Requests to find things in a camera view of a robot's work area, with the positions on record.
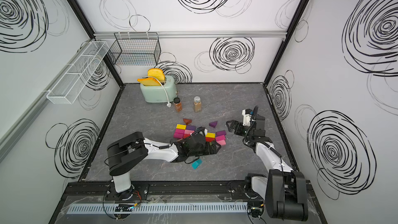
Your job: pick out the teal triangle block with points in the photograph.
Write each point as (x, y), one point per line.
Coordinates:
(196, 164)

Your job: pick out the magenta block beside yellow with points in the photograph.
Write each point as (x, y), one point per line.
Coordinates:
(181, 131)

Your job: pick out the brown triangle block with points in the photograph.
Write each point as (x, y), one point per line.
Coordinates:
(187, 121)

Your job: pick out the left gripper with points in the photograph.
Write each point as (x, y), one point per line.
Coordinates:
(208, 151)

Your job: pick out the mint green toaster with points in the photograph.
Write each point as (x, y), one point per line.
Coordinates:
(160, 94)

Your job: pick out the white mesh wall shelf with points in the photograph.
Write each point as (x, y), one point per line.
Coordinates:
(82, 67)

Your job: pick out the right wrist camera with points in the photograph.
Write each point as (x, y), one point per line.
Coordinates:
(249, 117)

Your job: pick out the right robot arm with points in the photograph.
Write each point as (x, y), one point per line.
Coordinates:
(284, 190)

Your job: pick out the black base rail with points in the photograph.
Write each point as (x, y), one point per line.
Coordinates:
(144, 190)

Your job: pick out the front yellow toast slice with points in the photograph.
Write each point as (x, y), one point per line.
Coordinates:
(149, 81)

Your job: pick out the yellow toast slice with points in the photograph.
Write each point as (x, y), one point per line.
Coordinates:
(149, 81)
(156, 73)

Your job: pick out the purple triangle block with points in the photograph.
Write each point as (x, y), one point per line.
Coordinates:
(213, 124)

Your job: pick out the magenta speckled block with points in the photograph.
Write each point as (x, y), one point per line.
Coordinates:
(178, 135)

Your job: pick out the black wire basket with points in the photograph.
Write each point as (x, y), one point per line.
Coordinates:
(135, 49)

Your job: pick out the back yellow toast slice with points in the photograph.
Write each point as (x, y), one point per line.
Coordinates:
(156, 73)

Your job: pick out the grey slotted cable duct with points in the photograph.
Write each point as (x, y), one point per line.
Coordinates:
(157, 208)

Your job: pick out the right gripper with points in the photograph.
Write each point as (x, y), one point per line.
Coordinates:
(235, 123)

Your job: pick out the red pepper spice jar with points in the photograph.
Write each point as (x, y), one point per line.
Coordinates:
(177, 104)

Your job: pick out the brown spice jar silver lid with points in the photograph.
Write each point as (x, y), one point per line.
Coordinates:
(197, 104)

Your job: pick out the light pink block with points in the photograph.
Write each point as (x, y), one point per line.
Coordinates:
(222, 142)
(188, 132)

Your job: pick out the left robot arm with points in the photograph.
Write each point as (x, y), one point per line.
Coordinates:
(123, 155)

